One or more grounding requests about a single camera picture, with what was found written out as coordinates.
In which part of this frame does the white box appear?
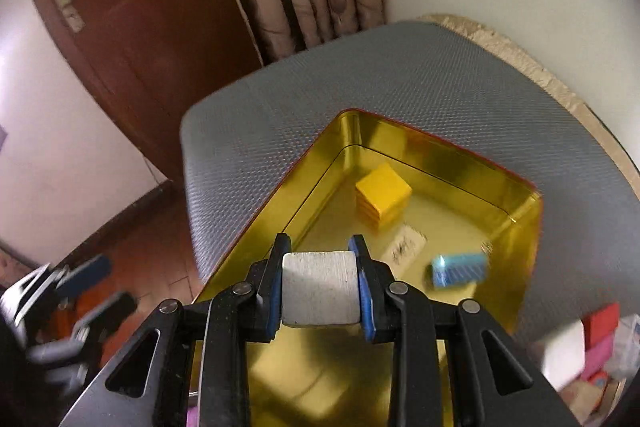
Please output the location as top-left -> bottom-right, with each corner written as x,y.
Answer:
532,322 -> 586,390

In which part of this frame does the pink box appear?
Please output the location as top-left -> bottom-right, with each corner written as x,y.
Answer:
582,337 -> 614,380

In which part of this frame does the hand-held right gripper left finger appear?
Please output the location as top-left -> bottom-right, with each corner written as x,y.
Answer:
60,234 -> 293,427

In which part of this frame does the brown wooden door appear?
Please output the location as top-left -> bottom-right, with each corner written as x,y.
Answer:
20,0 -> 266,182

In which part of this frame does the yellow striped cube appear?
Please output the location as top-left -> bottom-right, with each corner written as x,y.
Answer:
355,163 -> 413,230

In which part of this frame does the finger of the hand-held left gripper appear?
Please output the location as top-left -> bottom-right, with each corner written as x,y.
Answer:
54,254 -> 112,300
74,291 -> 139,339

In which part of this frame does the metal door handle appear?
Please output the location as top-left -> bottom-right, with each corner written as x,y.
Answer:
54,0 -> 87,32

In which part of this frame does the grey textured mat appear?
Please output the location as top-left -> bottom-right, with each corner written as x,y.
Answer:
180,21 -> 640,353

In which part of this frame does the blue oval tin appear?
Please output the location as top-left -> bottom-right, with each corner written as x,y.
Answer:
431,252 -> 490,290

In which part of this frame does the red box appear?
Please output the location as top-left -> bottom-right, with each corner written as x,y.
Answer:
582,302 -> 621,353

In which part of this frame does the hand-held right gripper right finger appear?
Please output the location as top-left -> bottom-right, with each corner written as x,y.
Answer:
348,234 -> 581,427

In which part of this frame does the white square block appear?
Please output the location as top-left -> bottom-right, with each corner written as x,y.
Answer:
281,251 -> 362,327

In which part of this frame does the gold metal tin tray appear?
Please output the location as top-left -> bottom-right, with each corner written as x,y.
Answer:
189,108 -> 544,427

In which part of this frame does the clear plastic bag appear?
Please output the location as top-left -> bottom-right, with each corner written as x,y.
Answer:
612,314 -> 640,380

